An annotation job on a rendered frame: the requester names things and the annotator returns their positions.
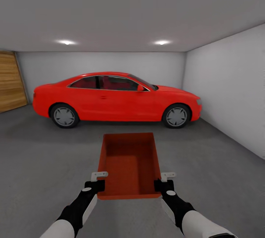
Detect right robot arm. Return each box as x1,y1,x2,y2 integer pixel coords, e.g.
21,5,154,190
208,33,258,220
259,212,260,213
154,172,238,238

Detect storage box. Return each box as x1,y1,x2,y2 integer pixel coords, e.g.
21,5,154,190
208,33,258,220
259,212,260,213
97,132,162,200

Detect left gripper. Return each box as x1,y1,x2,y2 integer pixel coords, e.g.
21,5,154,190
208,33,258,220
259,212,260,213
85,180,105,193

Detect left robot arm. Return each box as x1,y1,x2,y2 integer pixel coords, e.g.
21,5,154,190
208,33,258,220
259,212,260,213
40,171,108,238

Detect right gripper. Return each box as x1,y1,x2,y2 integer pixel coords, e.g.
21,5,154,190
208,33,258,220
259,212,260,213
154,179,174,192

